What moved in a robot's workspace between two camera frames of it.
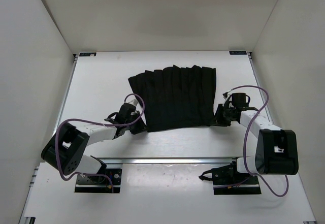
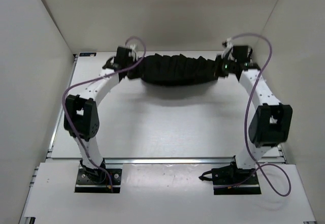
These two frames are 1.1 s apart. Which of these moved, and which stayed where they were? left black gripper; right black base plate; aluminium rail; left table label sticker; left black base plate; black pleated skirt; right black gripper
Moved: black pleated skirt; left black gripper; right black gripper
Stayed: left black base plate; aluminium rail; left table label sticker; right black base plate
